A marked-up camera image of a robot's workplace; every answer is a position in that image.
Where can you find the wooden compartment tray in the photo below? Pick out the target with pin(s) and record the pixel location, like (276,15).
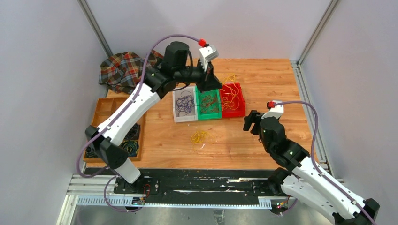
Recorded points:
(132,142)

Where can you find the aluminium frame post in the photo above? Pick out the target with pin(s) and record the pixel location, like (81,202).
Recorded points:
(95,26)
(318,30)

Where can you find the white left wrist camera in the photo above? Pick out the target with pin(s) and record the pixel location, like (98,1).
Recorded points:
(206,55)

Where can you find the white plastic bin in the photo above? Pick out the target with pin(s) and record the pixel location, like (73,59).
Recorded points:
(185,105)

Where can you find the green plastic bin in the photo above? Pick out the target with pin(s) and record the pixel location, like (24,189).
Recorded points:
(208,105)

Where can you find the left aluminium frame post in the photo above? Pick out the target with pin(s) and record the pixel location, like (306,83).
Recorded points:
(95,26)

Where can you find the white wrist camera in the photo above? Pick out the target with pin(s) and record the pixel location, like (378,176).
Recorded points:
(206,55)
(274,110)

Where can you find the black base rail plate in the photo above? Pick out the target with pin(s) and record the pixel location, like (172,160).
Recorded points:
(201,186)

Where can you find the right aluminium table rail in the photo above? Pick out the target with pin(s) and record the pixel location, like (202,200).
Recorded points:
(319,147)

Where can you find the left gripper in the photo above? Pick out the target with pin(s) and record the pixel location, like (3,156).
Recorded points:
(209,81)

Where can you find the red plastic bin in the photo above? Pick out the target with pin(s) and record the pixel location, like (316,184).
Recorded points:
(232,100)

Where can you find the plaid cloth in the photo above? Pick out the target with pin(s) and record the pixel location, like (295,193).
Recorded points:
(121,72)

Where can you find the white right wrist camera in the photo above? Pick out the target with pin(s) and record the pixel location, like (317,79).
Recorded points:
(274,110)

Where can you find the right aluminium frame post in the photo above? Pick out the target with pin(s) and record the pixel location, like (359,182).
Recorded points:
(318,30)

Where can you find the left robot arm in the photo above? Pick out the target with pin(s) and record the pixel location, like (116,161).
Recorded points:
(105,139)

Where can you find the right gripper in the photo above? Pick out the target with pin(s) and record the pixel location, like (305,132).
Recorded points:
(255,116)

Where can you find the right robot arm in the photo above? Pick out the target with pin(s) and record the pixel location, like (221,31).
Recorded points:
(302,178)

